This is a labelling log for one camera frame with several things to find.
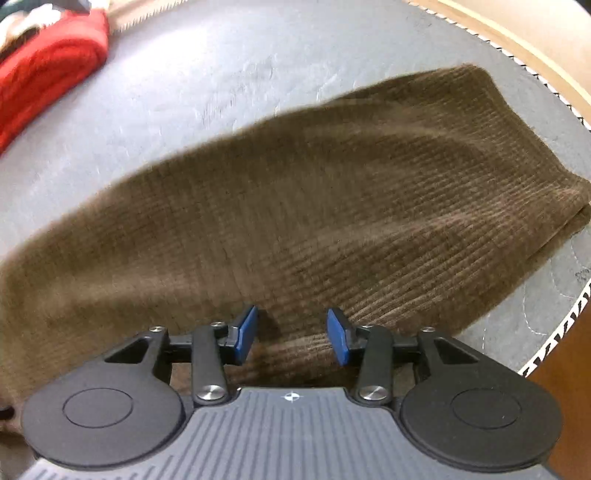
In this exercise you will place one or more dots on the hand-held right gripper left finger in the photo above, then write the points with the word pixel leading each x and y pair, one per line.
pixel 244 337

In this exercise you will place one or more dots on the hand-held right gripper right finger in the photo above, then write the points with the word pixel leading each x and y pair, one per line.
pixel 338 337

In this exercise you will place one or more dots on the grey quilted mat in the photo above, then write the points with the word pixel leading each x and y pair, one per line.
pixel 207 69

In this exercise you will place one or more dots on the red knitted cloth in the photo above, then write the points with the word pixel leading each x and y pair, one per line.
pixel 51 69

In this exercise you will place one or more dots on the wooden bed frame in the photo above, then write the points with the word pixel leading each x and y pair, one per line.
pixel 512 44

